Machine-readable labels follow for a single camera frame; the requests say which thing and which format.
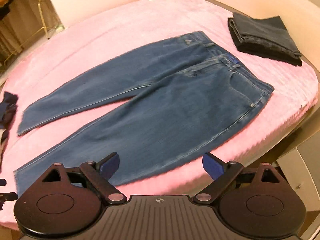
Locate pink ribbed bed blanket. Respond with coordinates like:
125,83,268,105
0,0,320,231

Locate blue denim jeans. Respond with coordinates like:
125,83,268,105
14,31,274,194

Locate white nightstand drawers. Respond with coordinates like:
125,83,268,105
277,138,319,211

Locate wooden bed headboard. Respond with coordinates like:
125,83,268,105
215,0,319,68

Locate folded black garment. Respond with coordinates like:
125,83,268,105
227,12,302,66

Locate beige curtain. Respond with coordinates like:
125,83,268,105
1,0,61,66

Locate gold metal clothes rack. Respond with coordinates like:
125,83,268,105
1,0,62,68

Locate navy blue sweatshirt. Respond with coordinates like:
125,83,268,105
1,91,18,165

